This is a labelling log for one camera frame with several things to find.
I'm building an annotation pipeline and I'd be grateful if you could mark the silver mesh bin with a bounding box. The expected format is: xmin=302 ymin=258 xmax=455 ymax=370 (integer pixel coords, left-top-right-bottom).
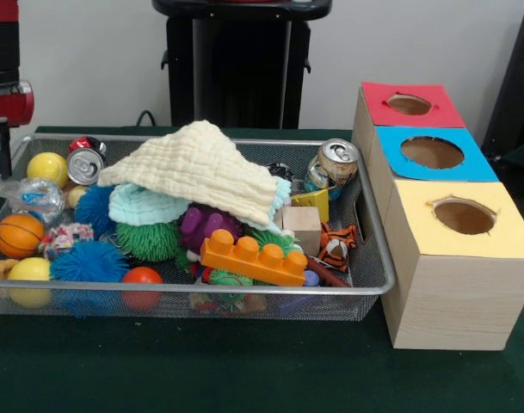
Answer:
xmin=0 ymin=133 xmax=396 ymax=323

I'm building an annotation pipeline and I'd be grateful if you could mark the green spiky rubber ball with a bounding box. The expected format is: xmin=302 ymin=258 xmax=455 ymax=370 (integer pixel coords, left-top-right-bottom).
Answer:
xmin=114 ymin=221 xmax=181 ymax=262

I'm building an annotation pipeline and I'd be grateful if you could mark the tiger striped plush toy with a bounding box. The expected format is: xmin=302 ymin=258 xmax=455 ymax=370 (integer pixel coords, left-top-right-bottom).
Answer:
xmin=318 ymin=222 xmax=359 ymax=274

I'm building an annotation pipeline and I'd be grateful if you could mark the purple spiky rubber toy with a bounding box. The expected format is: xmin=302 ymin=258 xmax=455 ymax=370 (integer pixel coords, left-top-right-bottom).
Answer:
xmin=177 ymin=204 xmax=244 ymax=253

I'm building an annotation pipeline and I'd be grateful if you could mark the black upright panel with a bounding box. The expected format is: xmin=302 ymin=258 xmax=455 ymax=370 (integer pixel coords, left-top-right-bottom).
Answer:
xmin=480 ymin=6 xmax=524 ymax=160

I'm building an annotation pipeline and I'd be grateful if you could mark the cream knitted cloth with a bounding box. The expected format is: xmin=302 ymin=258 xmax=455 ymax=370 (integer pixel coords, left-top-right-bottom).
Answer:
xmin=96 ymin=119 xmax=280 ymax=227

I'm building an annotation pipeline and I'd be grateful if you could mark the crushed clear plastic bottle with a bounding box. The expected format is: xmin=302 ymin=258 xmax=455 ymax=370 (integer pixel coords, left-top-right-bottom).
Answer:
xmin=0 ymin=176 xmax=67 ymax=225

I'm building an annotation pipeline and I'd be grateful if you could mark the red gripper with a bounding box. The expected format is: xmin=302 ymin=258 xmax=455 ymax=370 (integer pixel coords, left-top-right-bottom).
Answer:
xmin=0 ymin=80 xmax=34 ymax=180

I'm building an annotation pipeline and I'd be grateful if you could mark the orange toy basketball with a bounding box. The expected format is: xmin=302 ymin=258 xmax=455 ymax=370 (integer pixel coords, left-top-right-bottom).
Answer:
xmin=0 ymin=213 xmax=46 ymax=260

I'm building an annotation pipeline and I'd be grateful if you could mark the dark green table cloth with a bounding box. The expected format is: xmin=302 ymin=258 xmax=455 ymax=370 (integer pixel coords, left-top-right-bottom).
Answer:
xmin=0 ymin=125 xmax=524 ymax=413

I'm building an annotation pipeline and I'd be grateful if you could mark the crushed red drink can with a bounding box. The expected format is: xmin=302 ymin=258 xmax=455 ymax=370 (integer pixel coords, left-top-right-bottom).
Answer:
xmin=65 ymin=136 xmax=108 ymax=188

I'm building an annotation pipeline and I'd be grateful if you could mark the mint knitted cloth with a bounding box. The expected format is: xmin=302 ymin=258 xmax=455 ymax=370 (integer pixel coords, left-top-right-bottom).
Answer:
xmin=108 ymin=175 xmax=293 ymax=237

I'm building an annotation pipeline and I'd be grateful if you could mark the black cable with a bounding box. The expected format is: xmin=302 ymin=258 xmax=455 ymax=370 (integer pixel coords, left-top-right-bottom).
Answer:
xmin=135 ymin=109 xmax=160 ymax=128

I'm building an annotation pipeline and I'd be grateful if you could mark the wooden box with three holes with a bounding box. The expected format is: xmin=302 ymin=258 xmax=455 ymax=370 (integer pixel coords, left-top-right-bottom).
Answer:
xmin=350 ymin=81 xmax=524 ymax=352

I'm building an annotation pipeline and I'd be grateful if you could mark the orange toy building block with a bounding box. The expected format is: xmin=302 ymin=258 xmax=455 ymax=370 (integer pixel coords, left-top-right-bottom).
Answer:
xmin=200 ymin=228 xmax=309 ymax=287

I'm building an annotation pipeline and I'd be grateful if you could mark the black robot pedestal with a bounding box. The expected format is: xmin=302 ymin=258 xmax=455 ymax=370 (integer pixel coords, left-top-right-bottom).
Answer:
xmin=151 ymin=0 xmax=334 ymax=130

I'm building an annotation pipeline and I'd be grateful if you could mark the blue spiky rubber ball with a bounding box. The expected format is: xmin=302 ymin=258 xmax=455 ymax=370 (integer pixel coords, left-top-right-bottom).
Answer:
xmin=49 ymin=239 xmax=132 ymax=284

